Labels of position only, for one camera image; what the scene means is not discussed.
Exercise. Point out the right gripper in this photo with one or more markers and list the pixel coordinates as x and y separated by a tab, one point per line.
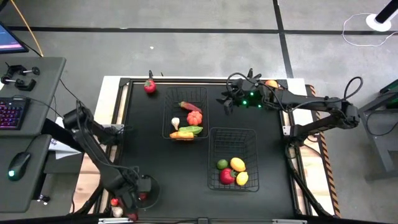
253	98

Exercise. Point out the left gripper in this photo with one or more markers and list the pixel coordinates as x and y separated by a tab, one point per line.
129	194

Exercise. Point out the small red strawberry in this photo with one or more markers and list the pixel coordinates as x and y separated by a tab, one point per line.
114	202

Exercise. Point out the small orange pumpkin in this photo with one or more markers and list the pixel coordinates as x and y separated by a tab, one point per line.
194	118

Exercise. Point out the red chili pepper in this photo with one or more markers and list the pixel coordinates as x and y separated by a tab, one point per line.
190	107

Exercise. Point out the green elongated vegetable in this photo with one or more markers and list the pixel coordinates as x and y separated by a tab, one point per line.
192	129

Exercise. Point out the orange fruit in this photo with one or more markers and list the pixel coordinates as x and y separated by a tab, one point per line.
272	84

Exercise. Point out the orange carrot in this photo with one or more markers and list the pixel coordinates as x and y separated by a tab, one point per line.
182	135

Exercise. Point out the green lime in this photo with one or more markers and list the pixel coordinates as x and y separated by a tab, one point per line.
222	164

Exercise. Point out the yellow lemon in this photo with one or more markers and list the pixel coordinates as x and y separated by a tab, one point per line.
242	178
237	164

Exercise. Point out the red apple with green leaf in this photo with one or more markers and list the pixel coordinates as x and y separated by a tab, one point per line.
227	176
150	87

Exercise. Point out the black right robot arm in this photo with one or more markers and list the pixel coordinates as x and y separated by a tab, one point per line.
311	100

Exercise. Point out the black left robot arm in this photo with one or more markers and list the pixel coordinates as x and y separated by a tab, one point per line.
91	149

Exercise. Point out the small black knob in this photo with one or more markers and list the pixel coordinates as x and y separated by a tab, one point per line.
43	198

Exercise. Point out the white paper sheet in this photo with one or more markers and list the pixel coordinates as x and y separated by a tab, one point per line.
62	153

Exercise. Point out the black computer mouse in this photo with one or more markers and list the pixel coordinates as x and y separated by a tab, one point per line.
19	165

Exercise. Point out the orange black hazard strip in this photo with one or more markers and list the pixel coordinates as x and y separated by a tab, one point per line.
329	174

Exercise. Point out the grey desk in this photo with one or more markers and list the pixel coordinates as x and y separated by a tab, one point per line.
46	93

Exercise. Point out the backlit black keyboard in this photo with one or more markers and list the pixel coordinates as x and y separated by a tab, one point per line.
14	113

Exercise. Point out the black c-clamp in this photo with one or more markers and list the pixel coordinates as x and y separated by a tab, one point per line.
14	69
25	84

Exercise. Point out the green black device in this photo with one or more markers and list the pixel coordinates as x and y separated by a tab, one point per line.
392	93

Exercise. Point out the white round stand base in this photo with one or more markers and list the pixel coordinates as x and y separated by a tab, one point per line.
373	25

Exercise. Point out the dark grey metal stand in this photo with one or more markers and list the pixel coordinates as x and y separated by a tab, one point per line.
388	146

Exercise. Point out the black stand pole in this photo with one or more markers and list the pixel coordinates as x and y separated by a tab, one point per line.
387	11

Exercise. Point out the computer monitor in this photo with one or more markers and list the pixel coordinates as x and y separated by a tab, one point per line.
11	39

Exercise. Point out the silver metal bracket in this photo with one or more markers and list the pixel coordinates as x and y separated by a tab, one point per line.
289	221
115	220

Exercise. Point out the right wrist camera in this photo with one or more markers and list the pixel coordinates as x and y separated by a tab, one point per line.
237	84

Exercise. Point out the black frame bracket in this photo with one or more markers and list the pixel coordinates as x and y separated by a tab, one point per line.
150	74
250	73

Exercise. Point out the black table frame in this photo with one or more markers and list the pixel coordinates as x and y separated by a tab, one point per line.
313	199

